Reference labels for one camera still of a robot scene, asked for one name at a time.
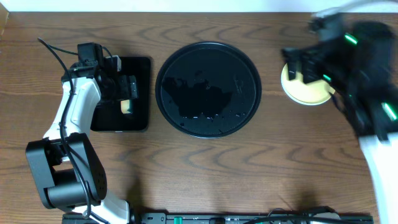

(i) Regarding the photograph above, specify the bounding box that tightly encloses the yellow plate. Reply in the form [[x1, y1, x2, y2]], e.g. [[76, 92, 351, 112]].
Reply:
[[280, 64, 335, 106]]

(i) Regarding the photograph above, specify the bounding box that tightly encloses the green yellow sponge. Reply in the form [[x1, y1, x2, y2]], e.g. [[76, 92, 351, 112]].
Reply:
[[121, 100, 133, 114]]

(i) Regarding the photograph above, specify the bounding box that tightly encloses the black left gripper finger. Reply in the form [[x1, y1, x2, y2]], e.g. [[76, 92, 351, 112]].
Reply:
[[119, 76, 131, 100], [129, 75, 138, 99]]

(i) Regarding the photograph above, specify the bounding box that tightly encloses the black round serving tray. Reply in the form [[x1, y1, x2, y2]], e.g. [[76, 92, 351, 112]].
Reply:
[[155, 41, 262, 138]]

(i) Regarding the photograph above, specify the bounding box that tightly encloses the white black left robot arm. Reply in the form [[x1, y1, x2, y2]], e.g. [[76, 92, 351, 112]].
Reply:
[[25, 75, 131, 223]]

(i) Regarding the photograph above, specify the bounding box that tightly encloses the black rectangular sponge tray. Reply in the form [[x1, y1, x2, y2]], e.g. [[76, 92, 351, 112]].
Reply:
[[91, 57, 151, 132]]

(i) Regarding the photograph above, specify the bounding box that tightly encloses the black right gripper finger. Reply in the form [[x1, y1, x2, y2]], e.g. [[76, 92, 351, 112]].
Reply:
[[287, 60, 297, 80], [301, 60, 317, 84]]

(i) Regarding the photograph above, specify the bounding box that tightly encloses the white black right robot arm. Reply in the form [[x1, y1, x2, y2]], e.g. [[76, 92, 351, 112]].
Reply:
[[281, 19, 397, 223]]

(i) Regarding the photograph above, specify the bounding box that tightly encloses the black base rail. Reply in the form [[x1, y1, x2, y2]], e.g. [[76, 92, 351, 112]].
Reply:
[[61, 212, 374, 224]]

